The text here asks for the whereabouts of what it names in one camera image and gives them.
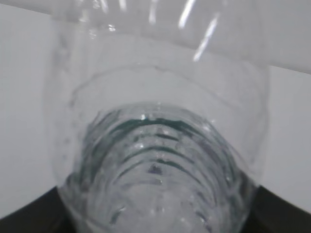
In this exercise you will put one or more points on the clear plastic water bottle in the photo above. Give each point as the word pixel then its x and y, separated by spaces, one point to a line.
pixel 156 113

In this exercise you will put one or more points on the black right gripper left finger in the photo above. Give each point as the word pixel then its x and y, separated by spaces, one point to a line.
pixel 46 214

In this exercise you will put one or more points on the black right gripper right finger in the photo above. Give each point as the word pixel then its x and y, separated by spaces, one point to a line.
pixel 272 214

